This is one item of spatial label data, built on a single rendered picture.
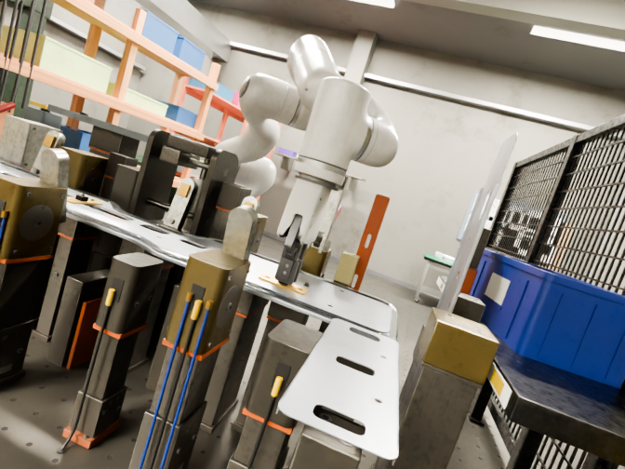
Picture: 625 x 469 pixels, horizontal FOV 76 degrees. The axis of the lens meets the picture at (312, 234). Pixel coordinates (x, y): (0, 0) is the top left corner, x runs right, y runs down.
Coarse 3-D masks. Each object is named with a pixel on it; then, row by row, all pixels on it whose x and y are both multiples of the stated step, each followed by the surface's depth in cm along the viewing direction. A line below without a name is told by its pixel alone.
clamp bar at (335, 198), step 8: (336, 184) 84; (344, 184) 86; (336, 192) 87; (328, 200) 87; (336, 200) 86; (328, 208) 87; (336, 208) 85; (328, 216) 86; (328, 224) 85; (320, 232) 87; (328, 232) 85; (320, 248) 85
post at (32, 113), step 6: (30, 108) 119; (24, 114) 120; (30, 114) 119; (36, 114) 119; (42, 114) 118; (48, 114) 120; (54, 114) 122; (30, 120) 119; (36, 120) 119; (42, 120) 119; (48, 120) 121; (54, 120) 122; (60, 120) 124; (54, 126) 123
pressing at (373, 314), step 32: (0, 160) 96; (96, 224) 71; (128, 224) 75; (160, 224) 83; (160, 256) 65; (256, 256) 84; (256, 288) 62; (320, 288) 74; (352, 288) 81; (352, 320) 61; (384, 320) 66
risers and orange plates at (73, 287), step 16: (96, 272) 82; (64, 288) 76; (80, 288) 75; (96, 288) 79; (176, 288) 77; (64, 304) 76; (80, 304) 76; (96, 304) 78; (64, 320) 76; (80, 320) 76; (64, 336) 76; (80, 336) 77; (96, 336) 82; (160, 336) 78; (48, 352) 77; (64, 352) 77; (80, 352) 78; (160, 352) 78; (160, 368) 78
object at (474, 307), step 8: (464, 296) 65; (456, 304) 64; (464, 304) 64; (472, 304) 63; (480, 304) 63; (456, 312) 64; (464, 312) 64; (472, 312) 63; (480, 312) 63; (472, 320) 63
